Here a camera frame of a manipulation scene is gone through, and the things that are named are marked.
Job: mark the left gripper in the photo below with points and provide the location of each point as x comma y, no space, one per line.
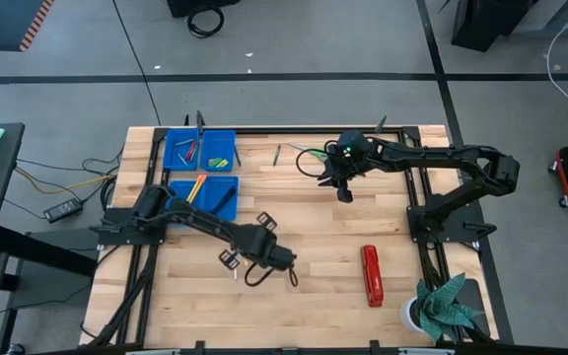
257,244

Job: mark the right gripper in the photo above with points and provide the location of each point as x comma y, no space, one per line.
348,165

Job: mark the thick black marker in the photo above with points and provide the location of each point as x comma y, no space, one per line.
223,199

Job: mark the lime green eraser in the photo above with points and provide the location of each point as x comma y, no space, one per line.
224,163

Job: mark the bright green eraser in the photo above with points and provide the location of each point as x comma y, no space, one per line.
215,162

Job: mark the red crayon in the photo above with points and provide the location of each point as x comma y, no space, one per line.
193,149
189,154

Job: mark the gray crayon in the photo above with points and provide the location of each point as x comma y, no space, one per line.
182,159
184,142

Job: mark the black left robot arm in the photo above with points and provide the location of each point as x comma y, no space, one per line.
200,221

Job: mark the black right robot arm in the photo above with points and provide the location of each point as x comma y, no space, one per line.
437,155

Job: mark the blue plastic bin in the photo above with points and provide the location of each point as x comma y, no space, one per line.
225,143
170,158
215,190
178,190

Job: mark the red stapler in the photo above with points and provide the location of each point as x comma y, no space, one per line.
372,276

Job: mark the white plant pot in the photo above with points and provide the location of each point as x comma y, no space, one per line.
406,315

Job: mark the green paper plant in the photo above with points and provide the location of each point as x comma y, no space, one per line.
442,310

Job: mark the black power adapter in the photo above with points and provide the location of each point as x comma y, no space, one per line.
62,210

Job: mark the black mat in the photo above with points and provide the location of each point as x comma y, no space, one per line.
476,296

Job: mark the black floor box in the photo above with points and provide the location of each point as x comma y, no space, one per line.
200,5

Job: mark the black equipment case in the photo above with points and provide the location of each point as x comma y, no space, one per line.
486,22

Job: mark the grey metal furniture base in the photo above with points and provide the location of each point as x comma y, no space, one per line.
550,30

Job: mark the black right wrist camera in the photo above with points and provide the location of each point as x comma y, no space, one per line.
344,193

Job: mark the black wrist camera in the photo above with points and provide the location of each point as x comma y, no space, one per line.
344,193
284,257

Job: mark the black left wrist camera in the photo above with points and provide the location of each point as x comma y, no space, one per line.
284,257

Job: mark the metal frame post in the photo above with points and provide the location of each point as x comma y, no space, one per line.
380,125
375,347
200,120
199,347

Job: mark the black table frame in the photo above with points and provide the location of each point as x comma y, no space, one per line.
264,131

